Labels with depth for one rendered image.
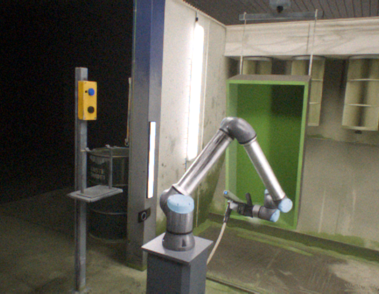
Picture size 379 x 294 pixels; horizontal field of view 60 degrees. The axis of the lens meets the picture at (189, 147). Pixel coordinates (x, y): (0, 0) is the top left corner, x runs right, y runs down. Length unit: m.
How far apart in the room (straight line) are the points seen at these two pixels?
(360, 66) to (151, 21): 2.06
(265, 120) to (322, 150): 1.23
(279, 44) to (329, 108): 0.93
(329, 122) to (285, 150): 1.15
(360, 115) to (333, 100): 0.51
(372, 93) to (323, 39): 0.70
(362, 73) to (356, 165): 0.97
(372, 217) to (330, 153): 0.78
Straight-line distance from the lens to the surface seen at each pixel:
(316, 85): 3.73
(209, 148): 2.03
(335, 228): 3.71
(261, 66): 3.87
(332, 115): 4.04
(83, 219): 2.57
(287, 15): 2.93
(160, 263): 1.92
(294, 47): 3.71
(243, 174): 3.17
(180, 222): 1.86
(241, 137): 1.94
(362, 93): 3.63
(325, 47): 3.66
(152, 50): 2.68
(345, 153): 4.00
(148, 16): 2.72
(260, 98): 2.92
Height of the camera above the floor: 1.47
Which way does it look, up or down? 8 degrees down
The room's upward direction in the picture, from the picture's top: 3 degrees clockwise
